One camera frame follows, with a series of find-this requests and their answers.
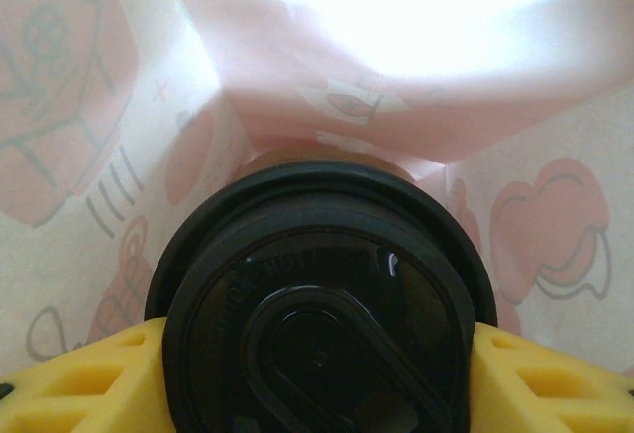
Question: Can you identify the black plastic cup lid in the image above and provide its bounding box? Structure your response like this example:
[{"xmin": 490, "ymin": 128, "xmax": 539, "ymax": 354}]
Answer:
[{"xmin": 143, "ymin": 160, "xmax": 499, "ymax": 433}]

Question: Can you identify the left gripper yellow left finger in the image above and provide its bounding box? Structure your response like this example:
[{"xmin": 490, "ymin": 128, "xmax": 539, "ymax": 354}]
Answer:
[{"xmin": 0, "ymin": 317, "xmax": 168, "ymax": 433}]

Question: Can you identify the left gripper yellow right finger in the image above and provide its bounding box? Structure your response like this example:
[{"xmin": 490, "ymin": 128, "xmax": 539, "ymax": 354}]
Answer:
[{"xmin": 467, "ymin": 321, "xmax": 634, "ymax": 433}]

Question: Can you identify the red and white paper bag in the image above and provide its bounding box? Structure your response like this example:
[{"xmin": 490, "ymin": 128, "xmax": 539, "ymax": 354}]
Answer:
[{"xmin": 0, "ymin": 0, "xmax": 634, "ymax": 389}]

